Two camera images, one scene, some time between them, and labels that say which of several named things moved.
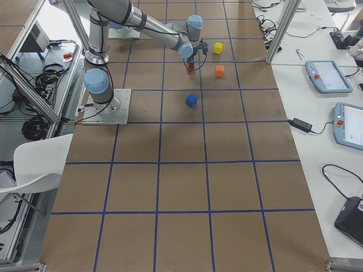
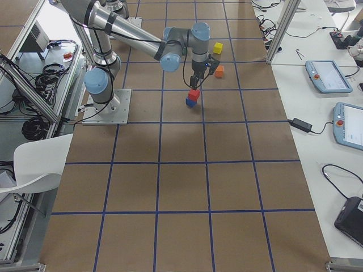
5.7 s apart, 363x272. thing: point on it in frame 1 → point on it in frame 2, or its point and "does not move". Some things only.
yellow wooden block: (218, 48) does not move
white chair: (38, 164) does not move
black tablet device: (349, 221) does not move
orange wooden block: (219, 71) does not move
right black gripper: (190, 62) → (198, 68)
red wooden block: (190, 72) → (193, 94)
